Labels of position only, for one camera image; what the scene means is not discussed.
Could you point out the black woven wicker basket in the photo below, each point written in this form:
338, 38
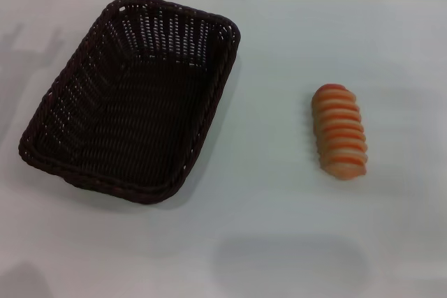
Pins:
132, 120

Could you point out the orange striped spiral bread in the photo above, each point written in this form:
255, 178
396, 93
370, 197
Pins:
338, 130

